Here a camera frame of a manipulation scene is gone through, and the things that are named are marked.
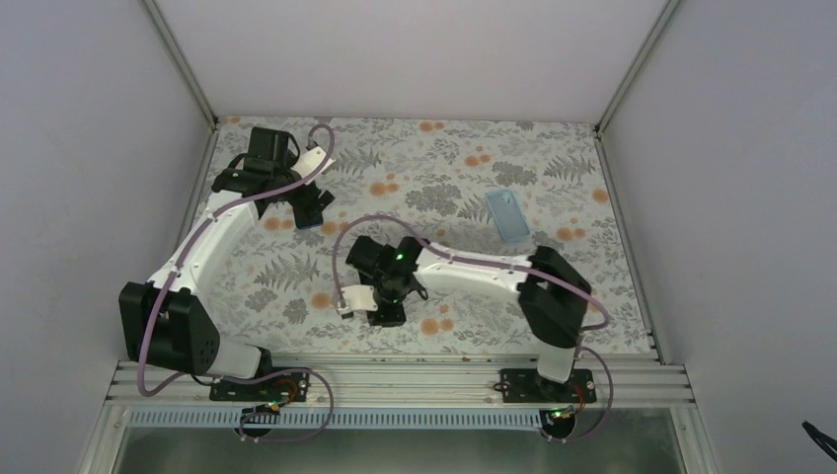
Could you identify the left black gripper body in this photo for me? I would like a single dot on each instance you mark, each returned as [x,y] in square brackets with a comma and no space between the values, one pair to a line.
[279,175]

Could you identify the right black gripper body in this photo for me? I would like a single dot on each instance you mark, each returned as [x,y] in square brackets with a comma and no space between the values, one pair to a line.
[397,314]

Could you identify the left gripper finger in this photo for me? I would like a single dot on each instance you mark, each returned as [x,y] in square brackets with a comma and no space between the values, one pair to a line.
[321,198]
[305,203]

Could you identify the light blue phone case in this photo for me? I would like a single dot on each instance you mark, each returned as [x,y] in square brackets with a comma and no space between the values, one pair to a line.
[509,218]

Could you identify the light blue cased phone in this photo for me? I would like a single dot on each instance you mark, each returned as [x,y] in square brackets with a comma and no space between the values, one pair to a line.
[307,219]

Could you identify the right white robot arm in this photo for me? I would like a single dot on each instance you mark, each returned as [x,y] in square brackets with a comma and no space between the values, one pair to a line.
[551,294]

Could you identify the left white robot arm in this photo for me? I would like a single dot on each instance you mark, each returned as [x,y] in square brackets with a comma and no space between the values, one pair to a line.
[165,320]

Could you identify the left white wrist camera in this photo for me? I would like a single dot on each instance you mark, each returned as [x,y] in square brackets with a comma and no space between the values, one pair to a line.
[312,163]

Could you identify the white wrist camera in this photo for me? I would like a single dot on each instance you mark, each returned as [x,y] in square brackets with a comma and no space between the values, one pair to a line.
[356,298]
[312,163]

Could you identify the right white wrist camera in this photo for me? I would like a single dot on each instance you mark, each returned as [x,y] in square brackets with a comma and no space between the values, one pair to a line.
[356,298]

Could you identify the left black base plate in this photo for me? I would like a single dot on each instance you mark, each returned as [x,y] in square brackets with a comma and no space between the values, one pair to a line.
[292,387]

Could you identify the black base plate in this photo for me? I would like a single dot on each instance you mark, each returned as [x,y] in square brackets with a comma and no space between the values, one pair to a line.
[292,387]
[526,385]

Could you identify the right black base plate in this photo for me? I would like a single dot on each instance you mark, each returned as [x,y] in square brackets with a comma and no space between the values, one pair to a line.
[526,385]

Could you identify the white slotted cable duct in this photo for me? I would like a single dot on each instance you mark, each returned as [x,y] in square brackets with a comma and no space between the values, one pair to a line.
[340,418]

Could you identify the aluminium rail frame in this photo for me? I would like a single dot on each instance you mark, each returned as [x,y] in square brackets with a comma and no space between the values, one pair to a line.
[440,382]

